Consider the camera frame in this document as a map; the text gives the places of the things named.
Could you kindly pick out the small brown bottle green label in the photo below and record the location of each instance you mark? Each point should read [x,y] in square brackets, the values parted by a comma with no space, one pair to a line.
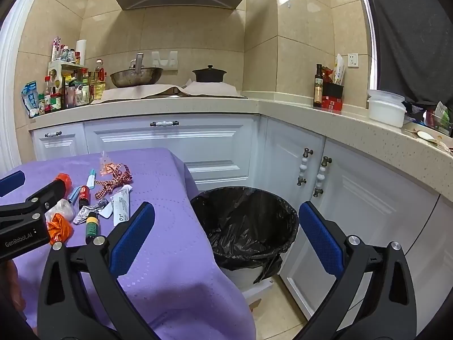
[92,226]

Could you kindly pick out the orange plastic bag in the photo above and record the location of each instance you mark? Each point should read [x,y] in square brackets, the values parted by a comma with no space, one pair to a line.
[60,230]

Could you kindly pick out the checkered ribbon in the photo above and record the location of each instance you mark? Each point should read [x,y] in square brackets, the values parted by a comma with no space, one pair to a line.
[113,184]

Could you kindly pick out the white spice shelf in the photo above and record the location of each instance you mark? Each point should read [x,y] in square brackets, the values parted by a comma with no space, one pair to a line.
[67,67]

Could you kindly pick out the black lidded pot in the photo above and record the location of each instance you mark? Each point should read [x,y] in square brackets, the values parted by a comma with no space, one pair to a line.
[209,75]

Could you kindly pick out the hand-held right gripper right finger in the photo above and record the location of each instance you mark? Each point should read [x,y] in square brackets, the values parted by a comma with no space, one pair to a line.
[320,237]

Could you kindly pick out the white plastic tub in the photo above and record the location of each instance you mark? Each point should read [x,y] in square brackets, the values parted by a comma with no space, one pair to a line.
[385,113]

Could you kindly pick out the blue white bag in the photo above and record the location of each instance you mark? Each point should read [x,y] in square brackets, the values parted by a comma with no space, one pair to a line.
[30,99]

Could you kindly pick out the dark curtain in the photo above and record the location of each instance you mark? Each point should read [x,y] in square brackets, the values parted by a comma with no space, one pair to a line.
[410,24]

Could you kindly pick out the small white dish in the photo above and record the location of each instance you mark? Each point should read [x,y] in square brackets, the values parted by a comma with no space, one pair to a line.
[423,135]

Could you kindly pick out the group of condiment bottles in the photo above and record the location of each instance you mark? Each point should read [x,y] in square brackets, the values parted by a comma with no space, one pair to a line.
[79,92]

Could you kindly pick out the white wall socket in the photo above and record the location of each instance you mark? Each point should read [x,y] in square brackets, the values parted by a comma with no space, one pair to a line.
[353,60]

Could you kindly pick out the foil blister pack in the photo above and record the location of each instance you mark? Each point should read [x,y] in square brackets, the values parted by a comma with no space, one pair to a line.
[85,214]

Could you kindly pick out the dark oil bottle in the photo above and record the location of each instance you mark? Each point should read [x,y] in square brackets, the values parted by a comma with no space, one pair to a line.
[317,90]

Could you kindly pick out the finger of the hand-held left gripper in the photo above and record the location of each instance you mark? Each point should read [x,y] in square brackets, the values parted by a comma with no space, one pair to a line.
[12,182]
[42,198]

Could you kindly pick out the green snack packet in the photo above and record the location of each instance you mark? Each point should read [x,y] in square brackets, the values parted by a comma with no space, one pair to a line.
[442,115]

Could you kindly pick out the purple tablecloth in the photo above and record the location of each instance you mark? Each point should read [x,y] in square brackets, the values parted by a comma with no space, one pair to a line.
[162,191]

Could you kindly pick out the paper stove cover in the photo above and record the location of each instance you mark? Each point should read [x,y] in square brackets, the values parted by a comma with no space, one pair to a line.
[212,88]

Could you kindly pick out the small blue tube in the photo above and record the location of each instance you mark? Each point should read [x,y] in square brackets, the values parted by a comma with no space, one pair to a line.
[73,194]

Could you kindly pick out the black-lined trash bin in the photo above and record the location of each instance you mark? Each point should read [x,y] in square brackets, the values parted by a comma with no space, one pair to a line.
[244,219]

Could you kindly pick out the white wall hook rack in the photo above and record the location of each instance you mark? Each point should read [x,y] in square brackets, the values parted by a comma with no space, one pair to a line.
[164,60]

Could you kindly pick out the clear plastic wrap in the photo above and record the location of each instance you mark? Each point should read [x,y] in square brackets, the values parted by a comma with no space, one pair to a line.
[62,209]

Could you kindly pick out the white yellow bag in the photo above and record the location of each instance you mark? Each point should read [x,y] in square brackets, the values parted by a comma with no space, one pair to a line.
[339,69]

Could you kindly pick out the blue white marker pen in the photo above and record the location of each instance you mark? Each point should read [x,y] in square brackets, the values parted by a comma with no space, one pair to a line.
[91,180]

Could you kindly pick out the paper towel roll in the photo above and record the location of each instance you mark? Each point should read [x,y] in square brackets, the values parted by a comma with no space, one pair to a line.
[81,51]

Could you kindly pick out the white kitchen cabinets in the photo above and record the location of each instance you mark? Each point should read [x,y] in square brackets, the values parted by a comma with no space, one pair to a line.
[212,148]

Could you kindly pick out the black holder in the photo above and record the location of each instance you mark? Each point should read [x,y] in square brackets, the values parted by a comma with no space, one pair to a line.
[333,89]

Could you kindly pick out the steel wok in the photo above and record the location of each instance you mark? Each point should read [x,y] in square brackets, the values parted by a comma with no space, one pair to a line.
[136,76]

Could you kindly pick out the clear orange-print wrapper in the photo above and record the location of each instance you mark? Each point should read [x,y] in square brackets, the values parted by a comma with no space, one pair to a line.
[105,164]

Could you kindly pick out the red box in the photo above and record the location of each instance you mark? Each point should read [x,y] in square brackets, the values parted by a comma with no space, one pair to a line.
[332,104]

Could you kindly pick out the red snack wrapper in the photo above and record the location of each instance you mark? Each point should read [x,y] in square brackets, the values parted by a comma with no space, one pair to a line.
[328,76]

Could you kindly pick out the small brown bottle red label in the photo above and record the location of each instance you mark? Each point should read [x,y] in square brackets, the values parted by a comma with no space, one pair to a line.
[84,196]

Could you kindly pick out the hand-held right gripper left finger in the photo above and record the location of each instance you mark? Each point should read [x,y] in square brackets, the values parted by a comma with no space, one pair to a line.
[132,233]

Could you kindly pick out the white tube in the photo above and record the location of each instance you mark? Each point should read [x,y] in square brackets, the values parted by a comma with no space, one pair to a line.
[121,203]

